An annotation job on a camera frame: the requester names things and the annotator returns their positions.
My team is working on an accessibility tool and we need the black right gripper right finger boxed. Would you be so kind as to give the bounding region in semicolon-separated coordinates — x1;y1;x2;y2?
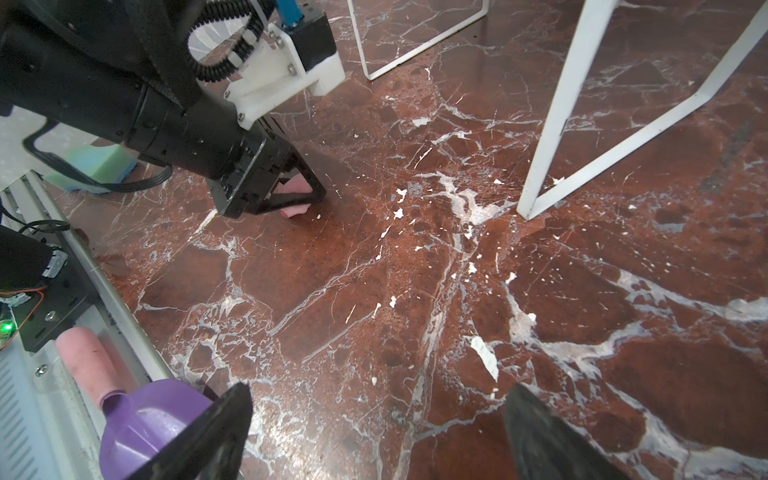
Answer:
503;384;627;479

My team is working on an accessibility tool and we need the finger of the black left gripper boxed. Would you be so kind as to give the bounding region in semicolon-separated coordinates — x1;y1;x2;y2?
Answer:
251;153;326;215

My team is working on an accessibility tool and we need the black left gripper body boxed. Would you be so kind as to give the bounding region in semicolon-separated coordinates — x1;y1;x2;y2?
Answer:
208;133;293;218

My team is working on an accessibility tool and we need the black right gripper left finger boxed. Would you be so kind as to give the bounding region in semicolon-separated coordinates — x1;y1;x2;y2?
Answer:
128;383;253;480

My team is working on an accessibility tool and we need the pink pig toy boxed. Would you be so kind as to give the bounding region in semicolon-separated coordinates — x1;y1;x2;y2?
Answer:
273;174;314;220

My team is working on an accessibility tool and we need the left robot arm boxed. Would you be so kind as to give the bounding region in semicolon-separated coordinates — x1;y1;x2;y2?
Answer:
1;1;337;218

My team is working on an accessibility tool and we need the white two-tier shelf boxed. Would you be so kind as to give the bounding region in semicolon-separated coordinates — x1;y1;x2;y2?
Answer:
347;1;767;220

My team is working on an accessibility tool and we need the green circuit board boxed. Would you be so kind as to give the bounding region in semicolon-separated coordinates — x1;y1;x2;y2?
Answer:
1;286;47;350

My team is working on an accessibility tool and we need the purple toy spatula pink handle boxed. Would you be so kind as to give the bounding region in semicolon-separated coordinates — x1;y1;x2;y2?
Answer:
55;327;212;479

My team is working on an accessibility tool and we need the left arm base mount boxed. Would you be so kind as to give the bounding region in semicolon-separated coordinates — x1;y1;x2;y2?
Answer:
1;226;97;353

